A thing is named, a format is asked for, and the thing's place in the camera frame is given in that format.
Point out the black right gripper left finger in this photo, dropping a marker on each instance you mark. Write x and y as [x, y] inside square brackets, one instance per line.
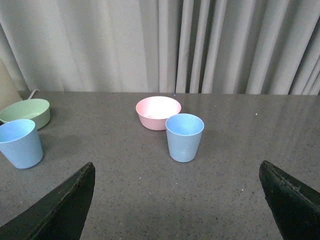
[59, 215]

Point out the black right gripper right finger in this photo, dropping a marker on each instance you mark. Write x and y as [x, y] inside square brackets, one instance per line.
[294, 205]

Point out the blue cup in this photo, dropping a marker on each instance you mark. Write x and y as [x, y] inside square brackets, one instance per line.
[20, 143]
[184, 132]

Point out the green bowl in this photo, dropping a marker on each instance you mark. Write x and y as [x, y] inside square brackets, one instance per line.
[37, 110]

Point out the cream white toaster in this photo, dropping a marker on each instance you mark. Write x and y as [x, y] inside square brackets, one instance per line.
[8, 91]

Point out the pink bowl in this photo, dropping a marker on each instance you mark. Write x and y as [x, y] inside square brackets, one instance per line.
[154, 111]

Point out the grey curtain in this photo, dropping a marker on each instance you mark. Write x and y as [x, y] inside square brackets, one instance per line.
[163, 46]

